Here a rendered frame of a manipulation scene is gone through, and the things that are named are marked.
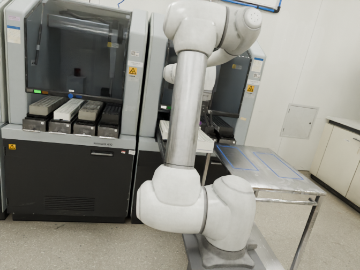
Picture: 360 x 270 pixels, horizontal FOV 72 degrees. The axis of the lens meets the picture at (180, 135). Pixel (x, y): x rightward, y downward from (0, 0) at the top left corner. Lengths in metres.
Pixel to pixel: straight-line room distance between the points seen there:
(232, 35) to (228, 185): 0.48
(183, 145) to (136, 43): 1.09
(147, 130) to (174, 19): 1.12
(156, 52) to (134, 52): 0.15
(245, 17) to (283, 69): 2.51
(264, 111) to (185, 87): 2.58
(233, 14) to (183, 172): 0.52
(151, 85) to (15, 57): 0.85
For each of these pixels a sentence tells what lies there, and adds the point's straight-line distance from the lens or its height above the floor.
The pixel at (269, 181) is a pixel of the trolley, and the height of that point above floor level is 0.82.
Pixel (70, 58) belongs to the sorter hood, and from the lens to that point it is 1.78.
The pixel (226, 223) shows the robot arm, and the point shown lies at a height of 0.87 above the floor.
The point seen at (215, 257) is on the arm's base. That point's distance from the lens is 0.92.
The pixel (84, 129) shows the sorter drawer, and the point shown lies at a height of 0.78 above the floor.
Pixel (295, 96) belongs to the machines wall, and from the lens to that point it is 3.50.
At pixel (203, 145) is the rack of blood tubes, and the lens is 1.32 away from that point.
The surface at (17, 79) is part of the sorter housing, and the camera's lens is 1.91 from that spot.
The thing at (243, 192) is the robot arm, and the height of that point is 0.96.
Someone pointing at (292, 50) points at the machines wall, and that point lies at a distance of 3.38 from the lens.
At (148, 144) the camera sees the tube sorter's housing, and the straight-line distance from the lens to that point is 1.77.
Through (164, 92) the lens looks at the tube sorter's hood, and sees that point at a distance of 1.76.
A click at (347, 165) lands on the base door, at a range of 3.56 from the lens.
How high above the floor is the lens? 1.32
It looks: 17 degrees down
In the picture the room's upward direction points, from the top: 9 degrees clockwise
